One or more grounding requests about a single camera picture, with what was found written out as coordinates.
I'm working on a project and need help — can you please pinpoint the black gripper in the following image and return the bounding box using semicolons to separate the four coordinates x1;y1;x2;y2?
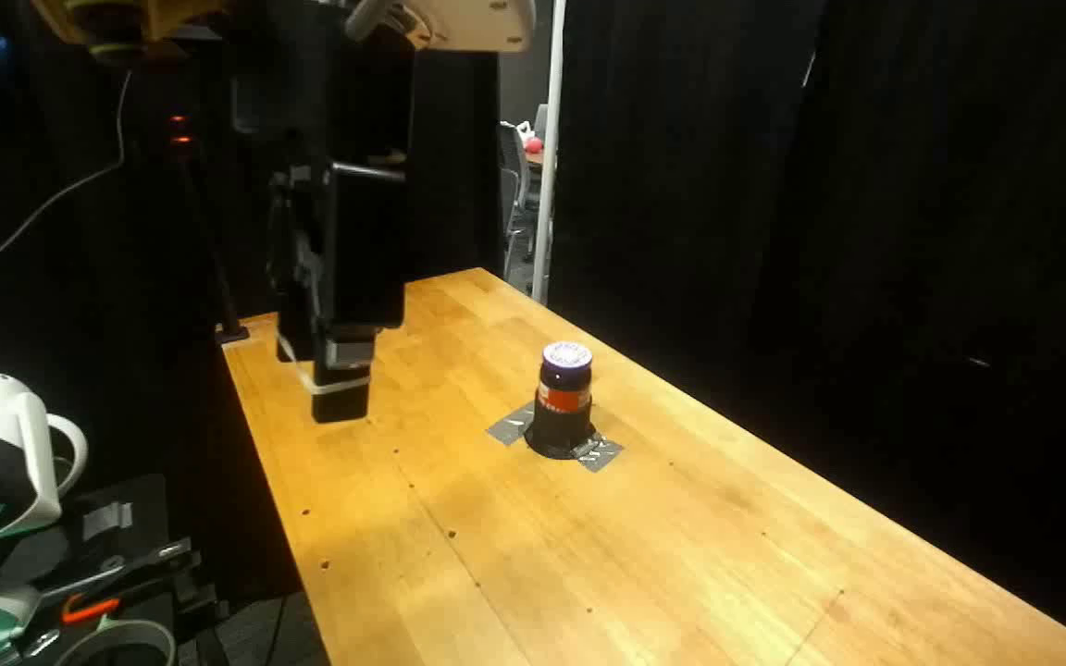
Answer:
266;162;406;421

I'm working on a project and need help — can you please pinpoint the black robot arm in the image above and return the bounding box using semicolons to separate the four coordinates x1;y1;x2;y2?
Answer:
240;0;410;421

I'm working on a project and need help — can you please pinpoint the black upside-down cup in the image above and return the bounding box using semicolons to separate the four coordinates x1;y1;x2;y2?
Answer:
526;341;595;460

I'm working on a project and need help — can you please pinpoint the white vertical pole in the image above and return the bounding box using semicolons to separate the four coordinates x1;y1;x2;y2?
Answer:
533;0;569;304

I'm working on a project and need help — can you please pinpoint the beige overhead equipment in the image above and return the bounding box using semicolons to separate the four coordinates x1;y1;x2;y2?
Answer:
21;0;538;60

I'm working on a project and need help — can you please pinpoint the black curtain backdrop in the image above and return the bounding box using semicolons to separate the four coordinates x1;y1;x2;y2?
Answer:
552;0;1066;622

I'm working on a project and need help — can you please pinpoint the grey duct tape strip left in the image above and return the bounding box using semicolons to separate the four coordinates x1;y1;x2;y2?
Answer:
489;408;533;445

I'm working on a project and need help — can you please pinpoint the grey duct tape strip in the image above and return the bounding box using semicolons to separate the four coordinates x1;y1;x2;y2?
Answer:
573;432;622;474
489;408;533;445

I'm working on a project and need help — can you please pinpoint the grey duct tape strip right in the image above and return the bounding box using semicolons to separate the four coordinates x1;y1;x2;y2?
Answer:
573;432;622;474

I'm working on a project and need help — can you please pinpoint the black camera tripod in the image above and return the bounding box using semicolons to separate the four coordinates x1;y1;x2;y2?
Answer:
163;112;250;342

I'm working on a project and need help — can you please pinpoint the white cable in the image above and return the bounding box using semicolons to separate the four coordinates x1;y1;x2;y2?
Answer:
0;66;141;307

